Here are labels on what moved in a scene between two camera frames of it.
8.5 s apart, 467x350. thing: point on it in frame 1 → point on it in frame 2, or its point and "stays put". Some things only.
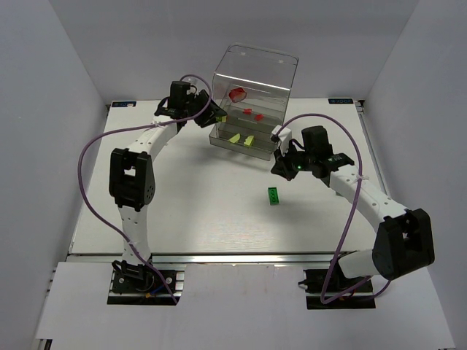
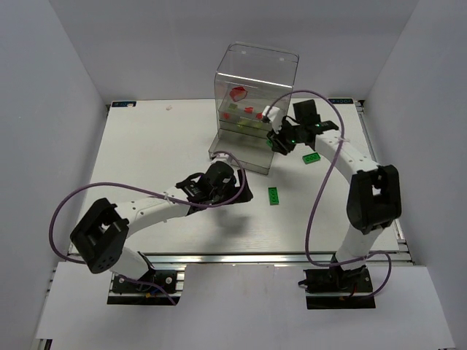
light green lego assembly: x=249 y=141 → x=255 y=124
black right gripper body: x=284 y=166 → x=279 y=140
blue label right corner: x=341 y=100 stays put
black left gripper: x=206 y=113 → x=230 y=190
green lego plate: x=273 y=195 stays put
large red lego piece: x=237 y=94 stays put
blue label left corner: x=123 y=103 stays put
